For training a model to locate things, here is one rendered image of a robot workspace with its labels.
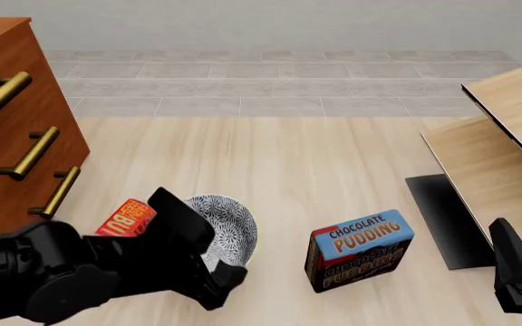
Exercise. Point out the blue chocolate pudding box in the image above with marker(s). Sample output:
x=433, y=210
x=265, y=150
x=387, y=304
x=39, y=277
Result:
x=360, y=244

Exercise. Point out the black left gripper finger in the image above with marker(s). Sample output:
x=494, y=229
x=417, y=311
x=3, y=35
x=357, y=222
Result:
x=229, y=276
x=184, y=219

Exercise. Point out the red butter box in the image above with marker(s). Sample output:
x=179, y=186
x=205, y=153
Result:
x=122, y=220

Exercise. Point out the pale wooden shelf unit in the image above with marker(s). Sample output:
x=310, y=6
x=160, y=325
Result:
x=505, y=153

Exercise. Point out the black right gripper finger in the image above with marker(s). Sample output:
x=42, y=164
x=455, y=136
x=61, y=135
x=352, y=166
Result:
x=510, y=251

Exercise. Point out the red-brown wooden cabinet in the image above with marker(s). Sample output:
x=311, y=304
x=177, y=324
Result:
x=2, y=95

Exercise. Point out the black white patterned bowl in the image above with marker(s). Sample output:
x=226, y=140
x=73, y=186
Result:
x=236, y=224

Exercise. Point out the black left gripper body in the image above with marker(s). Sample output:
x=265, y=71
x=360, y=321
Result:
x=175, y=268

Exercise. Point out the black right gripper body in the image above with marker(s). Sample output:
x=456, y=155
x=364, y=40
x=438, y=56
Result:
x=521, y=299

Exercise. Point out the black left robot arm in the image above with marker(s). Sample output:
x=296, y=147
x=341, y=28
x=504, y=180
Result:
x=39, y=261

